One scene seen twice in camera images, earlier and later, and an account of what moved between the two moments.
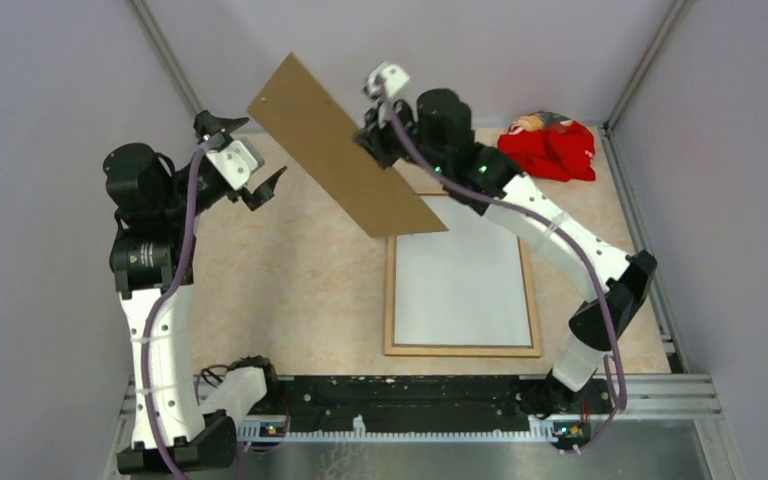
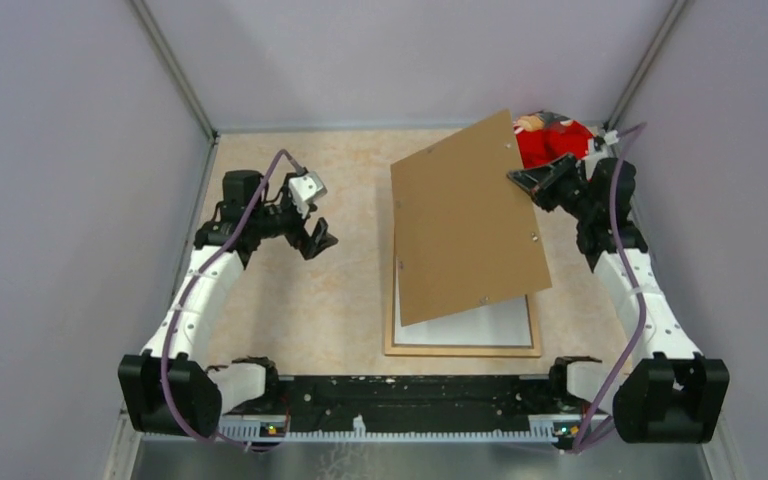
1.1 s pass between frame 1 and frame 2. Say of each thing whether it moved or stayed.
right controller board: stayed
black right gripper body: moved
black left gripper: moved
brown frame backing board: moved
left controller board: stayed
